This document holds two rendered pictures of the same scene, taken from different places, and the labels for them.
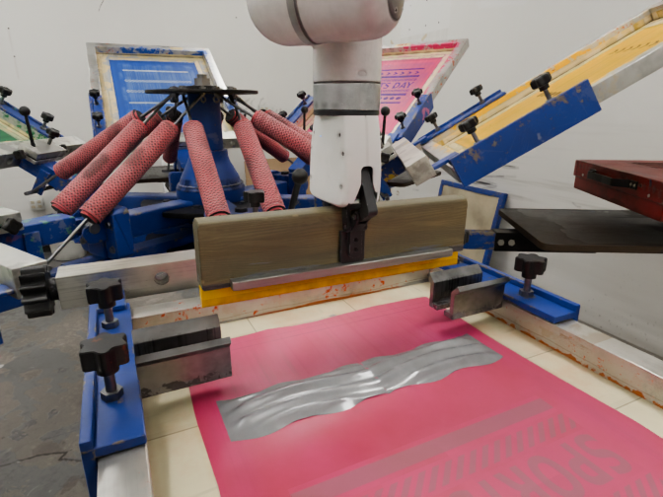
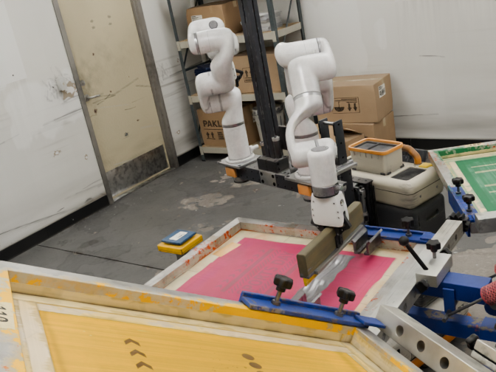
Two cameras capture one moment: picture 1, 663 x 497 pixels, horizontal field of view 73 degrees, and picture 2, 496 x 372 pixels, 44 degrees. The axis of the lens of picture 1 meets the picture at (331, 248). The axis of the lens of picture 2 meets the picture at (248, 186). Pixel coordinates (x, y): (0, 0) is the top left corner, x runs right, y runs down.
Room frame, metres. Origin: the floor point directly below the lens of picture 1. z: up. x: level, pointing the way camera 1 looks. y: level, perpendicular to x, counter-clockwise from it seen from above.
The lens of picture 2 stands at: (1.93, -0.91, 1.92)
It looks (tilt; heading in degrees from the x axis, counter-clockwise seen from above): 20 degrees down; 155
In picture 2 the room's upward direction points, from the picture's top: 11 degrees counter-clockwise
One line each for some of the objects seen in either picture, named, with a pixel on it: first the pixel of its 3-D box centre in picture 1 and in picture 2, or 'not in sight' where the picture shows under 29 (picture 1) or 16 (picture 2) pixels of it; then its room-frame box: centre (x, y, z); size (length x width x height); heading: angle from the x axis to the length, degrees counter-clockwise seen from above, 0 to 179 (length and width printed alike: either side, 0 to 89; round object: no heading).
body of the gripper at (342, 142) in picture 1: (345, 153); (328, 206); (0.53, -0.02, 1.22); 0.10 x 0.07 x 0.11; 26
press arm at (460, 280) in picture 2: not in sight; (455, 286); (0.85, 0.14, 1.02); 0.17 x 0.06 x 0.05; 26
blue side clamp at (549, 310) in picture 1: (484, 292); not in sight; (0.68, -0.25, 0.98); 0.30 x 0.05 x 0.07; 26
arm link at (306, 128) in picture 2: not in sight; (304, 113); (0.07, 0.24, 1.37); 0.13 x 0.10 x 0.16; 62
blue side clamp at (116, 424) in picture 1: (114, 377); (386, 240); (0.44, 0.25, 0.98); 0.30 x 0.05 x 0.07; 26
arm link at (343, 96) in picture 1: (343, 98); (327, 187); (0.53, -0.01, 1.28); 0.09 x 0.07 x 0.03; 26
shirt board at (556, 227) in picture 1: (440, 235); not in sight; (1.24, -0.32, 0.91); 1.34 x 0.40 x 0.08; 86
